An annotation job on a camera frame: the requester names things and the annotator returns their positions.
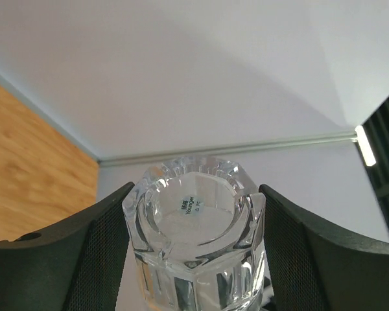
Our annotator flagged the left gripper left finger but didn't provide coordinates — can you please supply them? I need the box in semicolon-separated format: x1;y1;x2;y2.
0;182;134;310

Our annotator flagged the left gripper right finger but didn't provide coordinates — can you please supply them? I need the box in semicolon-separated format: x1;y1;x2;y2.
259;185;389;310

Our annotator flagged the clear glass tumbler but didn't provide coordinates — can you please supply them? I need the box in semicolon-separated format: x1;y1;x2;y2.
123;155;266;310

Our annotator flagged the ceiling light strip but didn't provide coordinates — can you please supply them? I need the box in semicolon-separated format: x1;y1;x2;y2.
355;125;376;167

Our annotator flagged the right aluminium corner post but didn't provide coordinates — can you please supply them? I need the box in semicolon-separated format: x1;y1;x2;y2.
98;131;357;167

